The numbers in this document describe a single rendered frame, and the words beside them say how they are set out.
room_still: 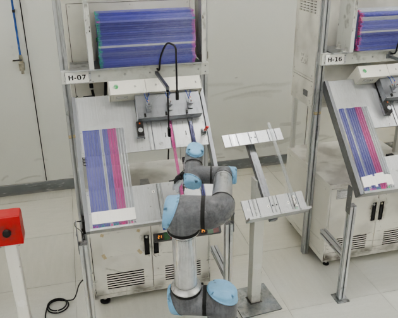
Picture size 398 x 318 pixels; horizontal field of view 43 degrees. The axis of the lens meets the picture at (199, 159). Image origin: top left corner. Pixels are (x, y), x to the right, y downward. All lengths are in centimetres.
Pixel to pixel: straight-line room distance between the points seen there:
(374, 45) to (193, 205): 179
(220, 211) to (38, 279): 199
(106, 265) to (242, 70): 223
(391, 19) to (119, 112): 162
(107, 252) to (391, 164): 167
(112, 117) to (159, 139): 27
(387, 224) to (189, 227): 202
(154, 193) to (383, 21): 162
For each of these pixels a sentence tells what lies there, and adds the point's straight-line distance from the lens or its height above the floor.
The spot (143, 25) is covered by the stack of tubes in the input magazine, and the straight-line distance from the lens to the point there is 262.
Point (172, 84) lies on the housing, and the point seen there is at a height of 129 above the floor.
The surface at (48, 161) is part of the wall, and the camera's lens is 443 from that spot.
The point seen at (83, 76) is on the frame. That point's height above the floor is 135.
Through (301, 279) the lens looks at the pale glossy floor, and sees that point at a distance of 333.
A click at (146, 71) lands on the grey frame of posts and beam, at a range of 269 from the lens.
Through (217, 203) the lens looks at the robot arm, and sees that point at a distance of 168.
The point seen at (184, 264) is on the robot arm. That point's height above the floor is 93.
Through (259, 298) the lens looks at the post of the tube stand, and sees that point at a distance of 310.
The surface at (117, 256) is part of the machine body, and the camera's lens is 293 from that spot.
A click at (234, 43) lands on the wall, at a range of 436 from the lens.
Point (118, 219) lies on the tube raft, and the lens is 247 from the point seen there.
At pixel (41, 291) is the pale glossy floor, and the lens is 335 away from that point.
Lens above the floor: 199
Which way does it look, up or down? 24 degrees down
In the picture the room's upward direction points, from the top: 1 degrees counter-clockwise
